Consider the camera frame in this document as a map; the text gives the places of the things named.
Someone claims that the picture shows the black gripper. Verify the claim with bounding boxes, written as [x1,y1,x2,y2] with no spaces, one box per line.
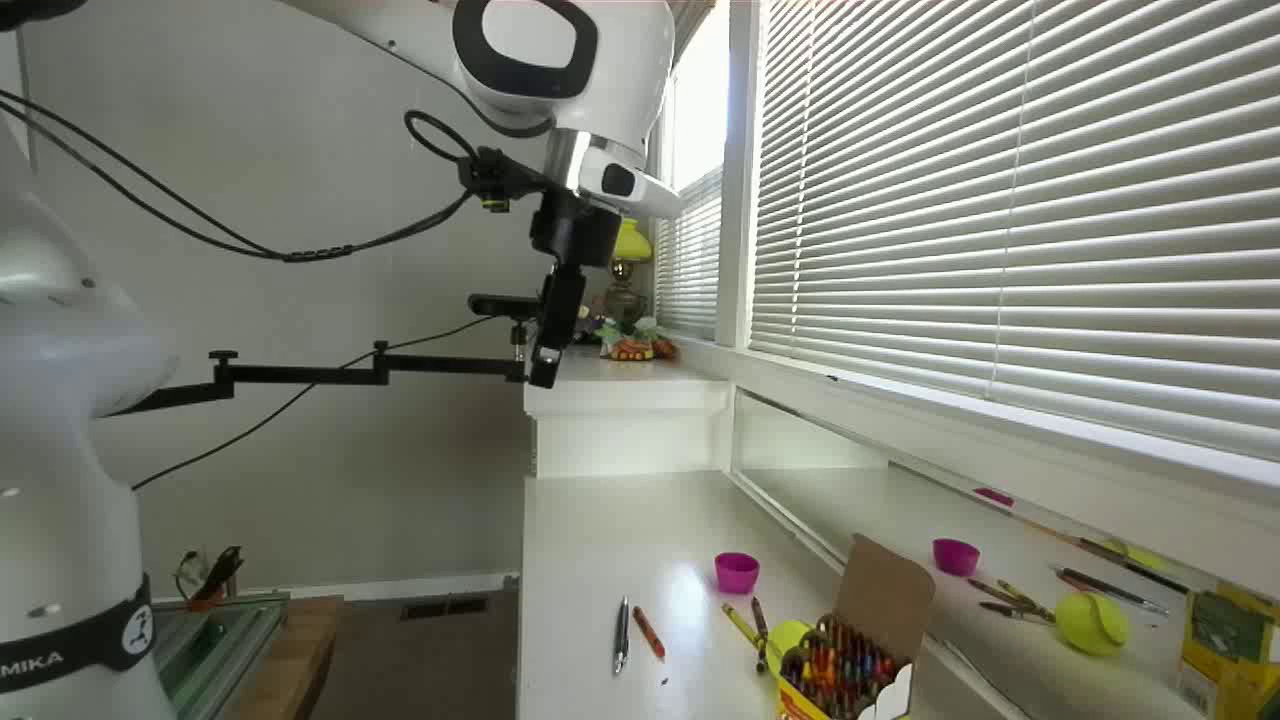
[523,184,623,392]

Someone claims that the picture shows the yellow green crayon box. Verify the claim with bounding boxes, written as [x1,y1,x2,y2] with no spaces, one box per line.
[773,532,940,720]

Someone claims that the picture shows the colourful toy pile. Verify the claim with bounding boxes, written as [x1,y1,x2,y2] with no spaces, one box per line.
[592,313,685,368]

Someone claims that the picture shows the white ledge block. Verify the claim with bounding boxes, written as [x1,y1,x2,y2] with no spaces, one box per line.
[520,347,738,479]

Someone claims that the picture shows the yellow-green toy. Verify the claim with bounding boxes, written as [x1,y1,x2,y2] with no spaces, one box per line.
[610,215,660,267]

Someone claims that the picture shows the narrow white window blinds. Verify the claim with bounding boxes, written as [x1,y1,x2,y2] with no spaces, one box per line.
[660,0,731,345]

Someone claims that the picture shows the dark floor vent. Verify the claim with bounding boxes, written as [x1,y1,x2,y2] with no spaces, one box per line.
[397,592,493,624]

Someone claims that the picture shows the pink plastic cup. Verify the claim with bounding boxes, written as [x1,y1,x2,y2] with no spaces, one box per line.
[714,548,765,599]

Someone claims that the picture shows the red pencil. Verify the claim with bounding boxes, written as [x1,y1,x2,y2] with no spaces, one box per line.
[627,602,672,663]

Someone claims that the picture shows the yellow pencil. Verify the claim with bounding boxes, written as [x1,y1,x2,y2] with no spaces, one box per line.
[720,599,765,650]

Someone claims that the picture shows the yellow plastic cup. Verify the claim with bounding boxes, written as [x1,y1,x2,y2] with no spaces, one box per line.
[770,614,818,671]

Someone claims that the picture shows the black and green tool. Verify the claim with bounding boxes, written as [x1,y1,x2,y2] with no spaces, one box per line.
[172,538,254,610]

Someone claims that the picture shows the brown wooden board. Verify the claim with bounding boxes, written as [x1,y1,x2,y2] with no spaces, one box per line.
[215,595,349,720]

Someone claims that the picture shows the green-edged glass panel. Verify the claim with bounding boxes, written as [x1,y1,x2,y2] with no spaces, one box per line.
[153,592,297,720]

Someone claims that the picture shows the wide white window blinds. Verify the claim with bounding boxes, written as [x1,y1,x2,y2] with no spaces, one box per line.
[750,0,1280,470]

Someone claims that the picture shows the black bar-shaped camera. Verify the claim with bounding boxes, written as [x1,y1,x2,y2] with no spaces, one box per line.
[463,292,544,324]

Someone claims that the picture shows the looped black cable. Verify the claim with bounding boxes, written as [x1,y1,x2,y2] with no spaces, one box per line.
[401,107,551,212]

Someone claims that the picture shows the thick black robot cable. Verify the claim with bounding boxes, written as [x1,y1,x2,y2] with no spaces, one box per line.
[0,83,486,267]

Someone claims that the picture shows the thin black cable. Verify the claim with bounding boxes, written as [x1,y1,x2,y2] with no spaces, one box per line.
[129,314,502,496]

